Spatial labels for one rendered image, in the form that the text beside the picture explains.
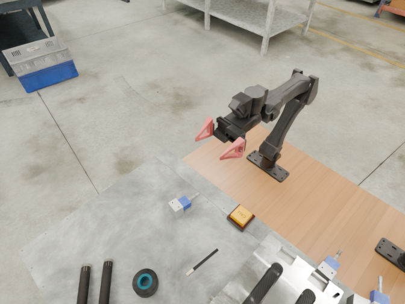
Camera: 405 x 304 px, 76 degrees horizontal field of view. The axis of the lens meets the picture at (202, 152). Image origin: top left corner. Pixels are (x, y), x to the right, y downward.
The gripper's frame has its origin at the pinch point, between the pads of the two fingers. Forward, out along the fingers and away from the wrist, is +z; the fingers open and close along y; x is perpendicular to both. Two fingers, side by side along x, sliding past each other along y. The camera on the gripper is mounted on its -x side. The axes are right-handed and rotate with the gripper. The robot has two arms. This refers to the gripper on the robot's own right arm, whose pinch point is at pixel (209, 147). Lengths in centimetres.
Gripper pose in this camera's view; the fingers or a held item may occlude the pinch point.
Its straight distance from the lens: 72.0
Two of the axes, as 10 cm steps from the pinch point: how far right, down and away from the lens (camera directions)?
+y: 6.8, 5.4, -4.9
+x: 0.1, 6.7, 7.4
